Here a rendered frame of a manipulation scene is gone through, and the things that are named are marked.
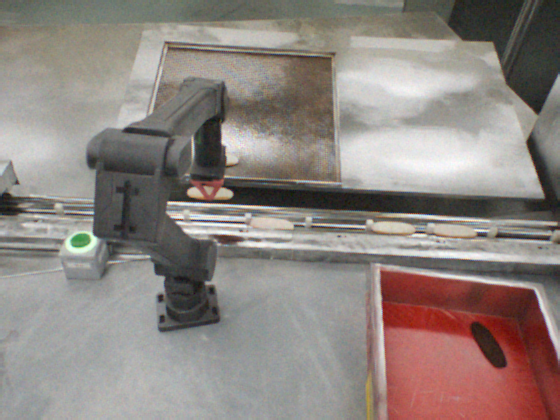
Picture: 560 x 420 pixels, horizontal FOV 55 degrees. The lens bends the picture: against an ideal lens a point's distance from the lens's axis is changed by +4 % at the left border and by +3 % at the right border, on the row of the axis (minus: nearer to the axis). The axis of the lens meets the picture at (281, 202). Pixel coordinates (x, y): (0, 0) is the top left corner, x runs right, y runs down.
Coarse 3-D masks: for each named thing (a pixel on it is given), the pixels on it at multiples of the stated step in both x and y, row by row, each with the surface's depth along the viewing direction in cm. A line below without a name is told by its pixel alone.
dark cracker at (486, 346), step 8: (472, 328) 106; (480, 328) 106; (480, 336) 104; (488, 336) 104; (480, 344) 103; (488, 344) 103; (496, 344) 103; (488, 352) 102; (496, 352) 102; (496, 360) 101; (504, 360) 101
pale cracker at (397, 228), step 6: (378, 222) 122; (384, 222) 122; (390, 222) 122; (396, 222) 122; (372, 228) 121; (378, 228) 121; (384, 228) 121; (390, 228) 121; (396, 228) 121; (402, 228) 121; (408, 228) 121; (402, 234) 121; (408, 234) 121
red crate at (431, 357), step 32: (384, 320) 106; (416, 320) 107; (448, 320) 107; (480, 320) 108; (512, 320) 109; (416, 352) 102; (448, 352) 102; (480, 352) 103; (512, 352) 103; (416, 384) 97; (448, 384) 97; (480, 384) 98; (512, 384) 98; (416, 416) 93; (448, 416) 93; (480, 416) 93; (512, 416) 94; (544, 416) 94
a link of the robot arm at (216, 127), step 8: (208, 120) 101; (216, 120) 102; (200, 128) 101; (208, 128) 101; (216, 128) 102; (200, 136) 102; (208, 136) 102; (216, 136) 103; (200, 144) 104; (208, 144) 103
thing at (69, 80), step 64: (0, 64) 170; (64, 64) 173; (128, 64) 176; (0, 128) 146; (64, 128) 148; (64, 192) 129; (256, 192) 133; (320, 192) 134; (0, 256) 114; (128, 256) 116
